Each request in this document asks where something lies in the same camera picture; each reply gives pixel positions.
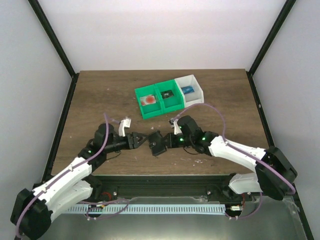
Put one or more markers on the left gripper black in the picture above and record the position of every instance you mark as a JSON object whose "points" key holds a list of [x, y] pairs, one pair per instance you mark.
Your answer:
{"points": [[135, 142]]}

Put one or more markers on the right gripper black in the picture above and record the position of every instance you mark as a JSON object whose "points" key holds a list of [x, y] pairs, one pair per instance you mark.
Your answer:
{"points": [[171, 143]]}

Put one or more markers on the black leather card holder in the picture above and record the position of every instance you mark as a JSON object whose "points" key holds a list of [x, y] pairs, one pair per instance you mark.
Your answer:
{"points": [[155, 143]]}

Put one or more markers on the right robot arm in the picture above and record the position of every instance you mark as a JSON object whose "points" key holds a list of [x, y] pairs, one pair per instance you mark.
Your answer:
{"points": [[271, 172]]}

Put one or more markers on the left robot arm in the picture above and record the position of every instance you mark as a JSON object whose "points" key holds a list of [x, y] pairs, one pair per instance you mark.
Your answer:
{"points": [[35, 210]]}

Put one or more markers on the red circle card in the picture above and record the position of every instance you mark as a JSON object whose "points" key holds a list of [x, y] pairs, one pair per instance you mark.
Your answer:
{"points": [[148, 100]]}

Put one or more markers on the black card in bin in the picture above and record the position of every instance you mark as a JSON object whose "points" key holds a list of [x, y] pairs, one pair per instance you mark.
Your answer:
{"points": [[167, 94]]}

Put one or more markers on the blue card in bin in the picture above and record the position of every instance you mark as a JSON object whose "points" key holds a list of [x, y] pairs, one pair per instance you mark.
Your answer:
{"points": [[187, 90]]}

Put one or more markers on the large green storage bin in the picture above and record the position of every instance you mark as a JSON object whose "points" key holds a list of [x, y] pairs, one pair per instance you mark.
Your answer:
{"points": [[149, 111]]}

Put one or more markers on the middle green storage bin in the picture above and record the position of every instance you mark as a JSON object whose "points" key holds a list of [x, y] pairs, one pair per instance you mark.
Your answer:
{"points": [[174, 103]]}

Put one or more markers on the white storage bin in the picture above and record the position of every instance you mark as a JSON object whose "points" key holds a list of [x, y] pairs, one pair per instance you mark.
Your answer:
{"points": [[193, 98]]}

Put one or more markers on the metal front plate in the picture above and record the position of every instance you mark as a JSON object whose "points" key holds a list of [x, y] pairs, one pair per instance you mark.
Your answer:
{"points": [[261, 219]]}

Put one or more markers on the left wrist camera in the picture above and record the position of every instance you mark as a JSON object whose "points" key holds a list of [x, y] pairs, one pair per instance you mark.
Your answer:
{"points": [[123, 125]]}

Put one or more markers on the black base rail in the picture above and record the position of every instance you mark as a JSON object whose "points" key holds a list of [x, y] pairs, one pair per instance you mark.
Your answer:
{"points": [[112, 187]]}

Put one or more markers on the light blue cable duct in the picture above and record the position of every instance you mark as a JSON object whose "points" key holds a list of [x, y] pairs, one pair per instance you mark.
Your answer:
{"points": [[149, 209]]}

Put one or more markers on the left black side rail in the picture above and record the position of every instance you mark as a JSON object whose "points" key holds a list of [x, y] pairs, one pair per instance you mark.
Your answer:
{"points": [[60, 129]]}

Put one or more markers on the black side rail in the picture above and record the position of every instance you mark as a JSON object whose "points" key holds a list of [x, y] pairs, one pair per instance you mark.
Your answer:
{"points": [[261, 113], [60, 129]]}

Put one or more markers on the right black side rail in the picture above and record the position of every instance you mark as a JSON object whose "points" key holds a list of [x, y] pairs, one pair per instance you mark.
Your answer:
{"points": [[261, 113]]}

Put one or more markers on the black frame post left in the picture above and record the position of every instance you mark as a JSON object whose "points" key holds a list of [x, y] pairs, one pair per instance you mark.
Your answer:
{"points": [[44, 21]]}

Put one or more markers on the black frame post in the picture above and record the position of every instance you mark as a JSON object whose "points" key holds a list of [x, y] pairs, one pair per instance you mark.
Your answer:
{"points": [[279, 21], [44, 21]]}

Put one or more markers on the black frame post right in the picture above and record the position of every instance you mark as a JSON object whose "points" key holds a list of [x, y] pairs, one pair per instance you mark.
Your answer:
{"points": [[279, 21]]}

